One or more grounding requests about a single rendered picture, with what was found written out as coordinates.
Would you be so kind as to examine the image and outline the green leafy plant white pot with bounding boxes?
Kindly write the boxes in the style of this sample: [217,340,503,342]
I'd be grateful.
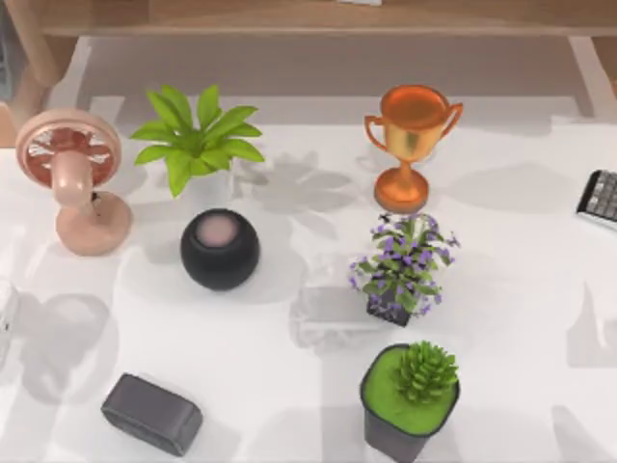
[129,84,266,200]

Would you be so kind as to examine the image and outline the pink desk fan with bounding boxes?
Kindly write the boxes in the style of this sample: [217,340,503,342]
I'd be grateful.
[14,108,134,257]

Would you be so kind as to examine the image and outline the purple flower plant black pot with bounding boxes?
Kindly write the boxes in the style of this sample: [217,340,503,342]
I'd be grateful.
[348,211,462,329]

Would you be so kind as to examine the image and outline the black and grey keyboard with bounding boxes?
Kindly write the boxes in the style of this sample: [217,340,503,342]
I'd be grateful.
[576,169,617,224]

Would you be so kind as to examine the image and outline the round black speaker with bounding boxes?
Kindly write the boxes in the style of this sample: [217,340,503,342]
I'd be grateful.
[179,207,261,292]

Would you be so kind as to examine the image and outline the dark grey rectangular speaker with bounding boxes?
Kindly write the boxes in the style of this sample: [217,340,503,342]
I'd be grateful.
[99,372,204,459]

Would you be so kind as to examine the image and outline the wooden shelf unit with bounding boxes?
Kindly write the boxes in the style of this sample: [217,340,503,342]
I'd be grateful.
[0,0,617,149]

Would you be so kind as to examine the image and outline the gold and copper trophy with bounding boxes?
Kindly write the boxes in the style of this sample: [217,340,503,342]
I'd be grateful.
[363,84,465,213]

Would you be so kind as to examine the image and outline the green succulent black square pot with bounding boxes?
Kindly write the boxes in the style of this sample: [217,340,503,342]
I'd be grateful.
[359,340,462,463]

